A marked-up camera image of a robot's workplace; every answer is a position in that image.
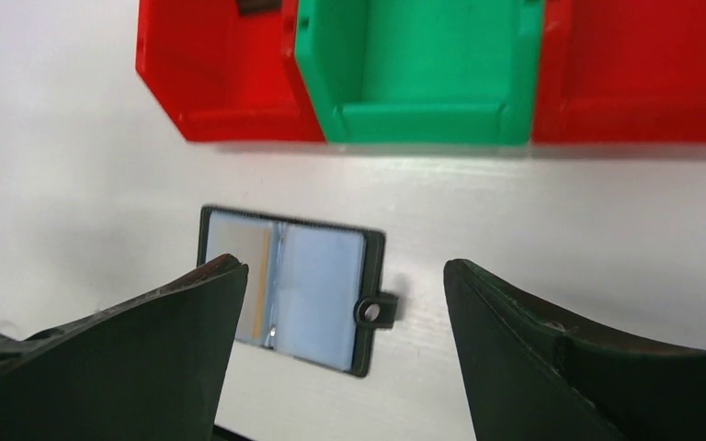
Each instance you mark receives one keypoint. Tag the left red plastic bin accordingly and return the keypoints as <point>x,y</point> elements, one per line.
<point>220,76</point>

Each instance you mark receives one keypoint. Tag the right red plastic bin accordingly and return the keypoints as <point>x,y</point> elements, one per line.
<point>622,71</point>

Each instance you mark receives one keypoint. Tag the black credit card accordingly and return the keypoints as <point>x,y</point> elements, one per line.
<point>253,7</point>

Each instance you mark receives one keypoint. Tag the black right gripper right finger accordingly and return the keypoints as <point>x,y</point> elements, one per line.
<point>533,370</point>

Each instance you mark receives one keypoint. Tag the green plastic bin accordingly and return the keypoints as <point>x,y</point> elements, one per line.
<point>446,71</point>

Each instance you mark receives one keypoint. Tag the black leather card holder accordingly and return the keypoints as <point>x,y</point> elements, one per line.
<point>324,301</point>

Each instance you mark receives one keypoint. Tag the red plastic bin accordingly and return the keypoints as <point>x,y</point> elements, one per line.
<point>220,76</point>
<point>622,71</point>

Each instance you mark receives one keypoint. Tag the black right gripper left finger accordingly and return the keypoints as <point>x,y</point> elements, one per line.
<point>149,368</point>

